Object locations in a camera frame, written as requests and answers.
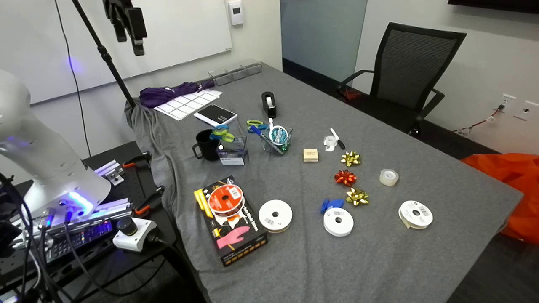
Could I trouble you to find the red gift bow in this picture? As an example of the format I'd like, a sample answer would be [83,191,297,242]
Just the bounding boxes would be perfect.
[335,170,357,186]

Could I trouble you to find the white ribbon spool beside box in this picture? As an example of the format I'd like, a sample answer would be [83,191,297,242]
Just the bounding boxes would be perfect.
[258,200,293,232]

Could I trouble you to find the red ribbon spool disc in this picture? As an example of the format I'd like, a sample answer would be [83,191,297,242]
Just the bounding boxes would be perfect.
[209,183,244,215]

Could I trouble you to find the white spool with blue ribbon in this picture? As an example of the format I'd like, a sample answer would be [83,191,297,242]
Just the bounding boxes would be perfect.
[320,198,356,237]

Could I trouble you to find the white ribbon spool far edge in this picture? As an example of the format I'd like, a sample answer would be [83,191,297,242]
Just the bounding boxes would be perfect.
[398,200,435,229]

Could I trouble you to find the green blue scissors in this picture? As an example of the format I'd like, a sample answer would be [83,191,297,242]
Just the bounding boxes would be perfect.
[246,119,268,134]

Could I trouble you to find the small beige stamp block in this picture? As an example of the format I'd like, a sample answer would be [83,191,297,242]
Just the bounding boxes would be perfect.
[303,148,319,163]

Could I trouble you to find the black desk tape dispenser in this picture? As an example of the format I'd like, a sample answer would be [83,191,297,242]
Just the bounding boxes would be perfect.
[261,90,276,117]

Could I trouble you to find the clear tape dispenser roll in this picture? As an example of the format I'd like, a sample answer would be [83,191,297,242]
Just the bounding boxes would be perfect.
[324,136,337,151]

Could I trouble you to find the black mug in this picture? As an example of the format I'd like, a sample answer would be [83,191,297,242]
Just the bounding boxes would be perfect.
[192,129,219,161]

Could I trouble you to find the black white notebook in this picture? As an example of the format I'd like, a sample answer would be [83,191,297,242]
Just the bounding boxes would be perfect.
[194,104,238,126]

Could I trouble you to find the black white marker pen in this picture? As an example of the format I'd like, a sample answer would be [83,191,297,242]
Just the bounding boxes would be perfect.
[329,128,345,149]

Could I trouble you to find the gold gift bow near marker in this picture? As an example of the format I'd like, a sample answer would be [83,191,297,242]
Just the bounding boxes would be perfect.
[340,151,362,166]

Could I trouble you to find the black illustrated box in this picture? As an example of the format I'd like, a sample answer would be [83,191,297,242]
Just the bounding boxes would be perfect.
[194,176,268,266]

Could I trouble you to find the clear plastic tray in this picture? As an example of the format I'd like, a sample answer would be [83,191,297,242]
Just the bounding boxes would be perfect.
[209,62,263,85]

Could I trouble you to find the gold gift bow near spool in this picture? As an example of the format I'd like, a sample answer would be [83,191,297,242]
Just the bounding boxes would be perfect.
[345,188,369,207]

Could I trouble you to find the purple cloth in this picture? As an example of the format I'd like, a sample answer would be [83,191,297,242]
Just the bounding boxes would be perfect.
[140,80,216,107]

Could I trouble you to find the black mesh office chair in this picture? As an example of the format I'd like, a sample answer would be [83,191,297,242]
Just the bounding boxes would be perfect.
[337,21,467,136]

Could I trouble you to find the orange bag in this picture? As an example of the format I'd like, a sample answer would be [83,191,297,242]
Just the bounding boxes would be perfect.
[463,153,539,244]

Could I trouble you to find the white wall thermostat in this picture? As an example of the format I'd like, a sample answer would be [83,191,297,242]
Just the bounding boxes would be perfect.
[228,0,244,27]

